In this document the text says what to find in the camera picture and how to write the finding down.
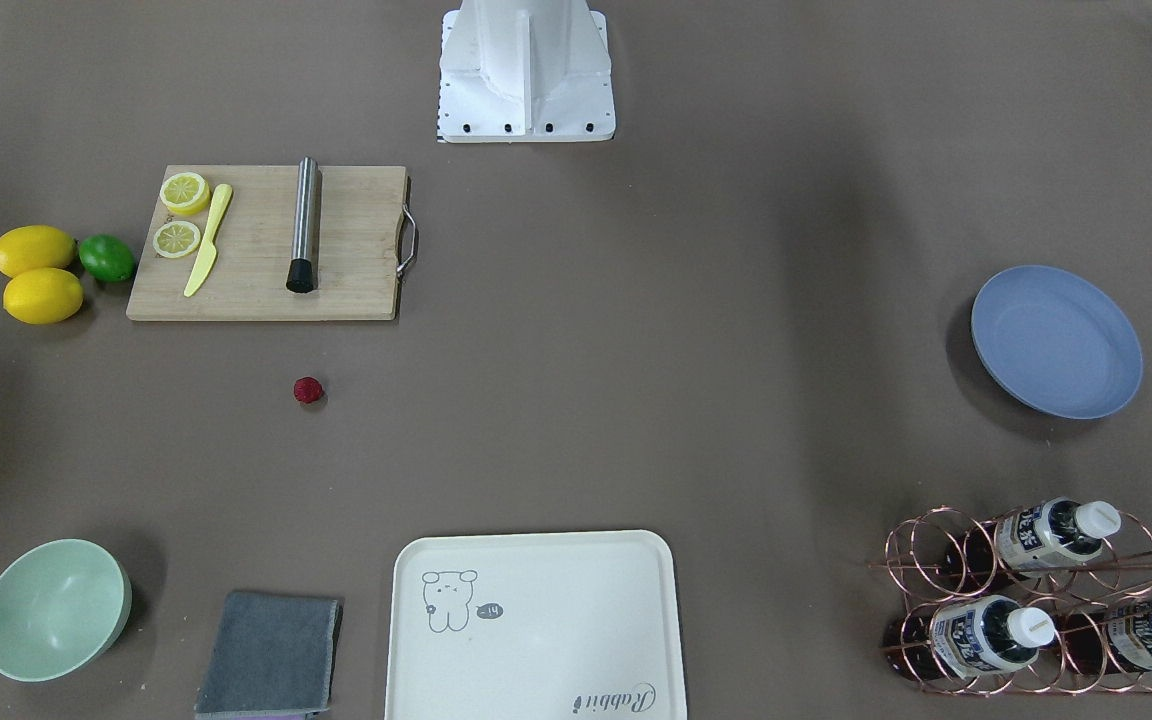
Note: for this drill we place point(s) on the green lime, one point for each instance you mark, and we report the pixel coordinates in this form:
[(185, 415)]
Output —
[(107, 258)]

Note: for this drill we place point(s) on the lemon half upper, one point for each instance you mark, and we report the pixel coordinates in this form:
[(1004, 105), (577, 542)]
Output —
[(185, 193)]

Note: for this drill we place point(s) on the wooden cutting board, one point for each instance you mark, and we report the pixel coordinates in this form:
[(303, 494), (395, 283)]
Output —
[(357, 253)]

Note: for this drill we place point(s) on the copper wire bottle rack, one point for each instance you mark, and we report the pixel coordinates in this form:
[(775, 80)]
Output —
[(912, 558)]

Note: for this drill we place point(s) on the lemon half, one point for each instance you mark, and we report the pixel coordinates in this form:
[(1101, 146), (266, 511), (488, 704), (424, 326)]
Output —
[(185, 193), (176, 239)]

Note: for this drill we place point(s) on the cream rabbit tray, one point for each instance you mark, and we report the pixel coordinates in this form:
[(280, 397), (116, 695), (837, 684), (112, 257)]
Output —
[(572, 625)]

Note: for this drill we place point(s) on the yellow lemon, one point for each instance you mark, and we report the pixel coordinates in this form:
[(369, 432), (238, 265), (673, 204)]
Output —
[(33, 247), (43, 296)]

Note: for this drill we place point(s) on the grey folded cloth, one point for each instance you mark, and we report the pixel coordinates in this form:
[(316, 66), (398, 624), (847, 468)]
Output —
[(272, 658)]

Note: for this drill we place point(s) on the lemon half lower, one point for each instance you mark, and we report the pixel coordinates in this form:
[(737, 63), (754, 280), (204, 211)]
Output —
[(176, 239)]

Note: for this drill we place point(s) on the blue plate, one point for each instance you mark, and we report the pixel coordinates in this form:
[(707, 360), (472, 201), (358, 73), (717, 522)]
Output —
[(1056, 343)]

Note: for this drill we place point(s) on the lower bottle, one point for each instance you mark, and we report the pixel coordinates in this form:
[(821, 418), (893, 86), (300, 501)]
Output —
[(1113, 641), (990, 635)]

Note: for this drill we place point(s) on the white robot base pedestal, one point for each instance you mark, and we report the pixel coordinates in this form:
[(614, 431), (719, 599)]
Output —
[(525, 71)]

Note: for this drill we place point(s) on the yellow plastic knife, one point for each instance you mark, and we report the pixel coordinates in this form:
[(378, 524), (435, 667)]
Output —
[(207, 254)]

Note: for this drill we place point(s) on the red strawberry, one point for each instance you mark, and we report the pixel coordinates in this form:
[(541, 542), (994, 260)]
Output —
[(308, 390)]

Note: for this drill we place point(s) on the yellow lemon upper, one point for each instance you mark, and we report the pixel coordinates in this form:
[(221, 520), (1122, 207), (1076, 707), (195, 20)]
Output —
[(33, 247)]

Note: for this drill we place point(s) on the steel muddler black tip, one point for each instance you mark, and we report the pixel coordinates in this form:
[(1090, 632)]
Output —
[(302, 273)]

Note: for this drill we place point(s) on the yellow lemon lower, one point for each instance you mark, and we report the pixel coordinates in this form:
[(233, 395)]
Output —
[(43, 296)]

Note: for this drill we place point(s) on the green bowl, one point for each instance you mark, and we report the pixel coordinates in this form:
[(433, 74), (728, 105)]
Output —
[(61, 605)]

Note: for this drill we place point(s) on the top bottle white cap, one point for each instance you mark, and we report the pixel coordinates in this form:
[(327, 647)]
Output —
[(1055, 535)]

